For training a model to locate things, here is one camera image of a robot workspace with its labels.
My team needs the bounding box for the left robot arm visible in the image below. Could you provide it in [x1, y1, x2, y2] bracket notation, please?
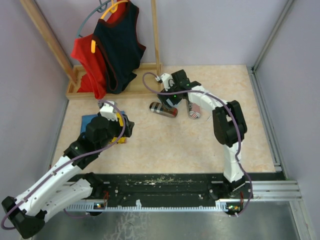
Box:
[0, 114, 135, 239]

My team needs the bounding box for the yellow hanger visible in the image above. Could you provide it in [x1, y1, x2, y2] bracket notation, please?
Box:
[90, 0, 130, 54]

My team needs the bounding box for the navy tank top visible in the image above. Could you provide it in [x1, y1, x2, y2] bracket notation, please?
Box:
[92, 1, 146, 95]

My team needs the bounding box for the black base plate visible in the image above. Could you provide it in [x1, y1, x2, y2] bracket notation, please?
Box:
[82, 172, 253, 208]

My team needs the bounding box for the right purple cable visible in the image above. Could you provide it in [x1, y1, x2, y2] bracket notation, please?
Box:
[142, 72, 254, 217]

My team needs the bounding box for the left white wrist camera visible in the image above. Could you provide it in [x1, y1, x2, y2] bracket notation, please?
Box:
[98, 101, 119, 122]

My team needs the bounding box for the white slotted cable duct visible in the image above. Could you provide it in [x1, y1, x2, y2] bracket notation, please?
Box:
[67, 198, 241, 213]

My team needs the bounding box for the blue yellow cartoon pouch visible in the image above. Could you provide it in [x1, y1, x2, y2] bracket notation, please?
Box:
[80, 114, 127, 144]

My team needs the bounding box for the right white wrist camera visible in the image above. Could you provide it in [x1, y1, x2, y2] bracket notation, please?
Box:
[160, 73, 175, 91]

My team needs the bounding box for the purple cable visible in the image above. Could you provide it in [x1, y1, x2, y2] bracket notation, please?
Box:
[142, 72, 254, 217]
[0, 99, 126, 230]

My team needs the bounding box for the flag newsprint glasses case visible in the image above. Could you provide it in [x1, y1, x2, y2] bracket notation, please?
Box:
[186, 100, 202, 120]

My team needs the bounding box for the plaid glasses case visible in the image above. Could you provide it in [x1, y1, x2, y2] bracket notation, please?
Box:
[149, 102, 178, 118]

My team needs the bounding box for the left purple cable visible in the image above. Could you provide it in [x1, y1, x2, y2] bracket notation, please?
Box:
[0, 99, 126, 230]

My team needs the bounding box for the red tank top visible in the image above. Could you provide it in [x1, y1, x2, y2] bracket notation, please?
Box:
[71, 2, 126, 99]

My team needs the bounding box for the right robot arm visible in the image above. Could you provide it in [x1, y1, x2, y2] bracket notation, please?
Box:
[155, 69, 248, 198]

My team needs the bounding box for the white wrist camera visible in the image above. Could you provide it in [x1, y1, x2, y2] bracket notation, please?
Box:
[98, 101, 119, 122]
[160, 73, 175, 91]

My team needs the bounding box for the aluminium rail frame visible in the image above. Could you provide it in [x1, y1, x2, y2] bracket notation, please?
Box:
[64, 0, 314, 240]

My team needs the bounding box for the wooden clothes rack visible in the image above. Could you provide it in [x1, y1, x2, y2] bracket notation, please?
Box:
[20, 0, 162, 100]

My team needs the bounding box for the grey blue hanger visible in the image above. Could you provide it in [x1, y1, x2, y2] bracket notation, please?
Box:
[75, 0, 111, 39]

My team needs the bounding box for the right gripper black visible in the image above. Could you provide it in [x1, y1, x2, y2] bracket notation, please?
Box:
[157, 80, 182, 111]

